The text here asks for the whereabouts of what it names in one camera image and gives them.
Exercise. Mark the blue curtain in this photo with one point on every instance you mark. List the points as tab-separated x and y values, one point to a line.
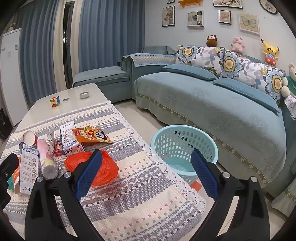
111	34
38	46

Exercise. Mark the red printed box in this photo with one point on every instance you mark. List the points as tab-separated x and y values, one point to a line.
59	150

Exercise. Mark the blue fabric sofa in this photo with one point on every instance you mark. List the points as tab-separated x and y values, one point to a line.
208	111

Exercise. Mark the pink pig plush toy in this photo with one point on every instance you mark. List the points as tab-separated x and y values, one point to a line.
238	44

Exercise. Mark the grey tape roll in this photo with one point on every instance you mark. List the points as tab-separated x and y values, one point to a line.
84	95

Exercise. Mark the yellow plush toy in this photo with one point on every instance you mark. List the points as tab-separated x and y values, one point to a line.
270	53

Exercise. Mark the white printed box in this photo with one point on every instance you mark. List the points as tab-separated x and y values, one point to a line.
67	136

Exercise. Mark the pink cylindrical can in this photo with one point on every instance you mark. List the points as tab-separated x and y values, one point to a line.
47	157

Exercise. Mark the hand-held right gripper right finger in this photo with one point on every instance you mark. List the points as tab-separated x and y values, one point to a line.
204	171

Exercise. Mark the silver blister pack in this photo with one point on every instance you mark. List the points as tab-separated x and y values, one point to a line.
49	136

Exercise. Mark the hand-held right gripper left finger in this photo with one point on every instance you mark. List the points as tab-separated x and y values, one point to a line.
89	171

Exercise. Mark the orange plastic bag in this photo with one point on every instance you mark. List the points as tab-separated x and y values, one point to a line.
106	169

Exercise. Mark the small dark picture frame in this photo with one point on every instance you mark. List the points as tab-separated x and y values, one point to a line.
225	16

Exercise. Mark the white collage picture frame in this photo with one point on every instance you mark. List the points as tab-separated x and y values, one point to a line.
195	18

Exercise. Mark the black guitar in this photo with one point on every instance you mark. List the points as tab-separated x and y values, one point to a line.
4	122

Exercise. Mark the orange snack bag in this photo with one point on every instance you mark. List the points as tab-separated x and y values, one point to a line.
92	135

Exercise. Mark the orange paper scrap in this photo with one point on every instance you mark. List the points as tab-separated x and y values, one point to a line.
196	185

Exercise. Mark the orange teal packet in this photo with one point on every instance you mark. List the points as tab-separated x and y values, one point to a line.
12	182

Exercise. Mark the white milk carton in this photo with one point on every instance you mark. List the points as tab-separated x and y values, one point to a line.
29	169

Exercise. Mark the wide floral picture frame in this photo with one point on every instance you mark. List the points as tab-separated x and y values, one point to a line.
227	3

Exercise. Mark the striped woven tablecloth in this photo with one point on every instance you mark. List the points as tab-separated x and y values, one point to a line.
138	162

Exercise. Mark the butterfly picture frame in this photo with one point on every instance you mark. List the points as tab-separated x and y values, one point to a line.
249	23

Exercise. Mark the floral pillow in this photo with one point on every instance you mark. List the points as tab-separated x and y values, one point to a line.
198	56
240	64
275	82

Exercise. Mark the white refrigerator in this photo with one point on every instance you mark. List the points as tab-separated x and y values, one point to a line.
10	76

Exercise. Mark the tall dark picture frame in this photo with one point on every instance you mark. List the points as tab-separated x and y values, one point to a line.
168	16

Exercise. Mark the colourful puzzle cube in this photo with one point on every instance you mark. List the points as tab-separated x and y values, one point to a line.
55	101

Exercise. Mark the light blue plastic basket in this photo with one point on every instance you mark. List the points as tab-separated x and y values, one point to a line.
166	143

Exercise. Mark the white bunny plush toy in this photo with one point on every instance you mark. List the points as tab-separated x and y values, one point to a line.
290	81

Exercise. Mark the blue cushion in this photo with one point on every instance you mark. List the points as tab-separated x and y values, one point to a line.
189	70
247	92

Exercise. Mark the red paper cup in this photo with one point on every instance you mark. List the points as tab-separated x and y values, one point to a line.
29	138

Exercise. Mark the brown monkey plush toy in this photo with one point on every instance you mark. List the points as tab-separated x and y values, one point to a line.
212	40

